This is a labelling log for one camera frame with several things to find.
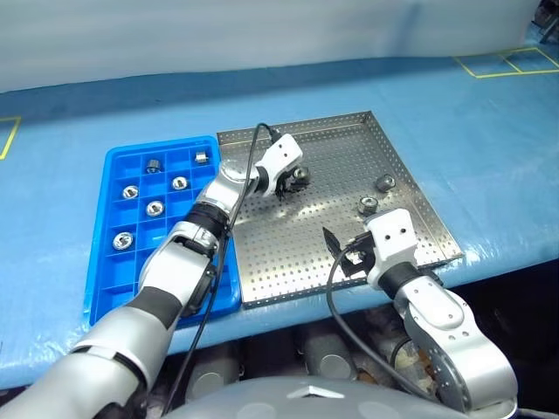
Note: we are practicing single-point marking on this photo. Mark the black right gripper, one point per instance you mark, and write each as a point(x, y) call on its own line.
point(365, 257)

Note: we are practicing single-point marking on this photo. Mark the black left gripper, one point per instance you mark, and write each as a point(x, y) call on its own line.
point(286, 180)

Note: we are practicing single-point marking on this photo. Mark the metal roller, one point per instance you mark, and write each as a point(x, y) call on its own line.
point(179, 183)
point(385, 182)
point(200, 157)
point(301, 173)
point(130, 191)
point(367, 205)
point(154, 208)
point(153, 166)
point(122, 240)

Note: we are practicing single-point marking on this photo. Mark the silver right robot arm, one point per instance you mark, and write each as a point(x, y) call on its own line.
point(436, 305)

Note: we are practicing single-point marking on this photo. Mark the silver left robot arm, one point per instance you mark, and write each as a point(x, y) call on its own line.
point(153, 270)

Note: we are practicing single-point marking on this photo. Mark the perforated steel tray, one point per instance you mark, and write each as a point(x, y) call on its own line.
point(332, 148)

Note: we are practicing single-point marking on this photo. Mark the blue plastic compartment tray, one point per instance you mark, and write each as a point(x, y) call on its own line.
point(131, 279)

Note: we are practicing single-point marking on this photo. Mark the grey rounded cylinder shape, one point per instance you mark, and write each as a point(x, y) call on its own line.
point(329, 358)
point(214, 375)

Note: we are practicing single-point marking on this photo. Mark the grey robot torso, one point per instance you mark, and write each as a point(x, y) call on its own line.
point(262, 401)

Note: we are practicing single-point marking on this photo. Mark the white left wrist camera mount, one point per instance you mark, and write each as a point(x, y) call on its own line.
point(283, 153)

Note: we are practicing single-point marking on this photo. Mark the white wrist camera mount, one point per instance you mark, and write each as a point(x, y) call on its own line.
point(283, 153)
point(391, 238)

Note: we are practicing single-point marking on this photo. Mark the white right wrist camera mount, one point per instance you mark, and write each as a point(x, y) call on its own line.
point(391, 238)

